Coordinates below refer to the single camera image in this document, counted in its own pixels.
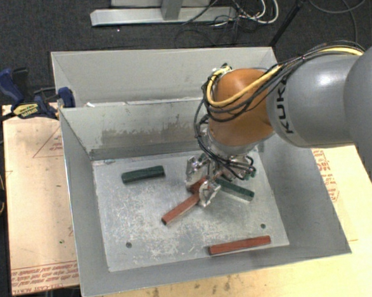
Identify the red-brown block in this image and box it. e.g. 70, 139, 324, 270
158, 178, 212, 227
207, 234, 273, 256

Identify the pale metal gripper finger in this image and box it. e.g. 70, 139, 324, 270
182, 155, 209, 189
196, 177, 224, 208

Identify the grey metal bin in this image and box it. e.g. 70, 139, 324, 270
50, 31, 355, 297

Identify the brown cardboard board, red print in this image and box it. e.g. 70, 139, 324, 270
0, 81, 362, 297

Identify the dark green flat block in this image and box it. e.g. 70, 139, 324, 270
214, 174, 257, 204
120, 165, 167, 186

